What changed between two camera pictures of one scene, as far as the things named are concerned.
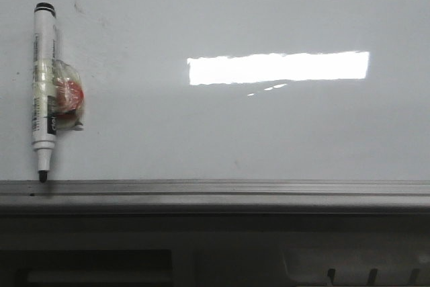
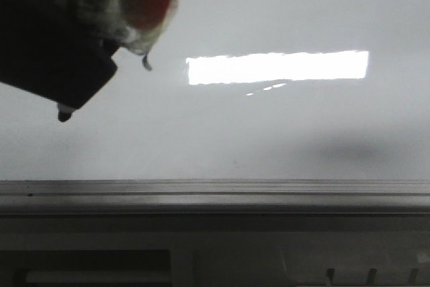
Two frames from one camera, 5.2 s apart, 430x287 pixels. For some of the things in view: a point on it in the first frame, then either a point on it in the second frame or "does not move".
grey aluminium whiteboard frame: [326, 197] does not move
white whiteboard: [224, 72] does not move
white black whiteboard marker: [45, 84] → [64, 113]
